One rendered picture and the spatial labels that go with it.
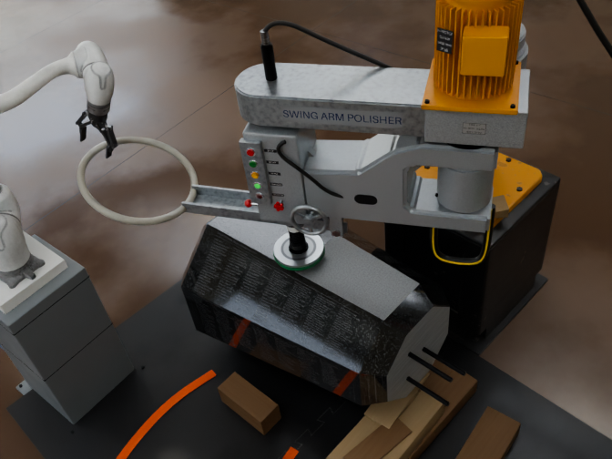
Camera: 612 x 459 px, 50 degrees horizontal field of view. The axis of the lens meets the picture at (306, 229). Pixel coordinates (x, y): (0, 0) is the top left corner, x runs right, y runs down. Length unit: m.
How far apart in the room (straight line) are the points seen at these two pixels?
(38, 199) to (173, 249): 1.20
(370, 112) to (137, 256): 2.43
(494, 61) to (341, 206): 0.82
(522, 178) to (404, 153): 1.13
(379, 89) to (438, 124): 0.23
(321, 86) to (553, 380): 1.94
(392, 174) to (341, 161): 0.20
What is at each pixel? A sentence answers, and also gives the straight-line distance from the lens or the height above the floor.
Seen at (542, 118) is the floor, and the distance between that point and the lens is 5.03.
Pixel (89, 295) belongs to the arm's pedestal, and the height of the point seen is 0.64.
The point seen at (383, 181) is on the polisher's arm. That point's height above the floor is 1.35.
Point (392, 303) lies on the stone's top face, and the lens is 2.62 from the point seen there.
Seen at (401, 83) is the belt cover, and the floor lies 1.67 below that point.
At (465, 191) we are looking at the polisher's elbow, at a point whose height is 1.33.
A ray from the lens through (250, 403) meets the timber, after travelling 3.21.
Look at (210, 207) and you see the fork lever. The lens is 2.69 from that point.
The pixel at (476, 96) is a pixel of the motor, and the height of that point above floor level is 1.72.
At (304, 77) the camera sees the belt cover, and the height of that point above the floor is 1.67.
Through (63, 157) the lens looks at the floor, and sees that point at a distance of 5.31.
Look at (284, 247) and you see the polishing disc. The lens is 2.79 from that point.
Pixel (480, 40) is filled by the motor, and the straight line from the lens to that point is 1.89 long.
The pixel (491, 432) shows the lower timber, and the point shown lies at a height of 0.09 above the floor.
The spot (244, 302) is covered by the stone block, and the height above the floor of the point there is 0.64.
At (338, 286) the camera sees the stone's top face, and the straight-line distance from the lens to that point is 2.69.
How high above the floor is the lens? 2.82
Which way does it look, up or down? 43 degrees down
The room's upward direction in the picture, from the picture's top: 8 degrees counter-clockwise
